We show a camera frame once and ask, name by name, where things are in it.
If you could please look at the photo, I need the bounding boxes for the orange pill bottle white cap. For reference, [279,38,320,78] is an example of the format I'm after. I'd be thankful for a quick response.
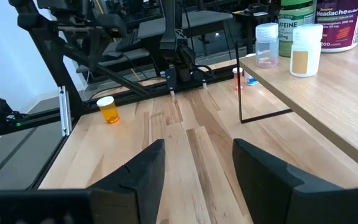
[96,95,121,124]

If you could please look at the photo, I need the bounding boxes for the small red bottle white cap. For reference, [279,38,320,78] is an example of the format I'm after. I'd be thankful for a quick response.
[231,67,244,91]

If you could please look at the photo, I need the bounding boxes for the wooden shelf black metal legs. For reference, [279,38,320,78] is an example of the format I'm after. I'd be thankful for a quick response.
[235,39,358,179]

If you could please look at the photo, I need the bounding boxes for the large white bottle purple label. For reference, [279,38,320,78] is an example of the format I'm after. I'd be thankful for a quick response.
[314,0,358,53]

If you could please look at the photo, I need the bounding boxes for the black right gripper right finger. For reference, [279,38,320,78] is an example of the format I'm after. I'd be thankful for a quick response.
[232,138,358,224]

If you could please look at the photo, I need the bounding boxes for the white bottle tan label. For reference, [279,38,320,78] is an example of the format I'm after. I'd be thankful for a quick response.
[289,24,324,78]

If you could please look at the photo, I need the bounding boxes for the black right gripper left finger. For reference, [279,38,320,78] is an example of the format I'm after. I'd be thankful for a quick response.
[0,138,167,224]

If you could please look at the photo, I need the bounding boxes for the white medicine bottle blue label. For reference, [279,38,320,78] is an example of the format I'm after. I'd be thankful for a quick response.
[243,52,260,86]

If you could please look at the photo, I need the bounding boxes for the black metal table frame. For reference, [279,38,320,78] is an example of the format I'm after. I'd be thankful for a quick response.
[0,12,239,190]

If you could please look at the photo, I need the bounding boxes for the small clear bottle white cap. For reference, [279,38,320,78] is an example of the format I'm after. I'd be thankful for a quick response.
[255,22,280,68]

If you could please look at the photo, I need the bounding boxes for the green cap caffeine bottle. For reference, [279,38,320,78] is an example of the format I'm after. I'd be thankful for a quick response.
[277,0,318,58]

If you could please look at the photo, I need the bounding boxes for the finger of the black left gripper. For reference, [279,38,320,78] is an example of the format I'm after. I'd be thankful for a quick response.
[87,14,127,73]

